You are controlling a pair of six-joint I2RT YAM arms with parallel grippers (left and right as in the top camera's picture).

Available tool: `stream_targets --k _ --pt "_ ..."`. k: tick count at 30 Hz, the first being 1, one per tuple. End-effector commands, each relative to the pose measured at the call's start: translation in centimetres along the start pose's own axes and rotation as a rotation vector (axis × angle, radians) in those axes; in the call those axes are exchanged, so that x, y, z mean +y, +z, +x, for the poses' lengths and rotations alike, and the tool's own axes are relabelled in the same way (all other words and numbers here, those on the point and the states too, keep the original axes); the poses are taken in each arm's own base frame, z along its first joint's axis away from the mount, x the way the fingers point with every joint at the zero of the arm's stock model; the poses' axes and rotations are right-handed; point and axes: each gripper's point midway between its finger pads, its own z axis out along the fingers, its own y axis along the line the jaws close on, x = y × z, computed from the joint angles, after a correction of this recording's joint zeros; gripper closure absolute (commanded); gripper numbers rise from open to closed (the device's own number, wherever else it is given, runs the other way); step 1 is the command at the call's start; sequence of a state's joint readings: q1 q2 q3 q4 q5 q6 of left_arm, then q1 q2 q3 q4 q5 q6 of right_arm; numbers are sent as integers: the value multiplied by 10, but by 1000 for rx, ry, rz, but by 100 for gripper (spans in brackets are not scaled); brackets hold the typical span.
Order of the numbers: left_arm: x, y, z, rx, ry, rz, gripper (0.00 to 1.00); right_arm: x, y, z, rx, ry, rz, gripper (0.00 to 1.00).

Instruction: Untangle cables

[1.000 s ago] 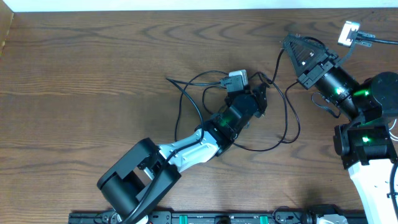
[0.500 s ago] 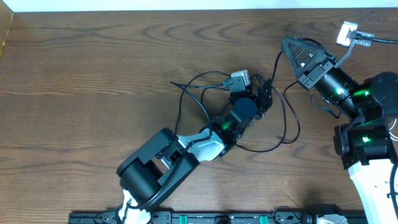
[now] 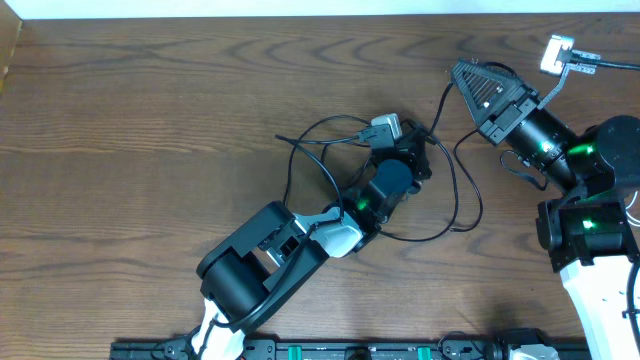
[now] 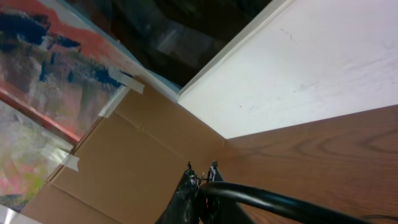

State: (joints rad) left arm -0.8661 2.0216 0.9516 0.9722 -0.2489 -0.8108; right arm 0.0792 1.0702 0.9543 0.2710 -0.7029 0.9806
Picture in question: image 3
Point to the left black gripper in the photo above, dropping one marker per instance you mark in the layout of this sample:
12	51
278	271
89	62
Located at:
417	155

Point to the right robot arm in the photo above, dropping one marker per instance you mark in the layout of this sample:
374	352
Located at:
586	231

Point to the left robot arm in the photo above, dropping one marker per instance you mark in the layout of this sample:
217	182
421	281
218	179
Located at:
252	273

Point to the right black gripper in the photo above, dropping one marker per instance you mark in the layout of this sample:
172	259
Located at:
492	130

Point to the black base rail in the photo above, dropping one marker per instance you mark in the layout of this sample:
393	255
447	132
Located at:
525	343

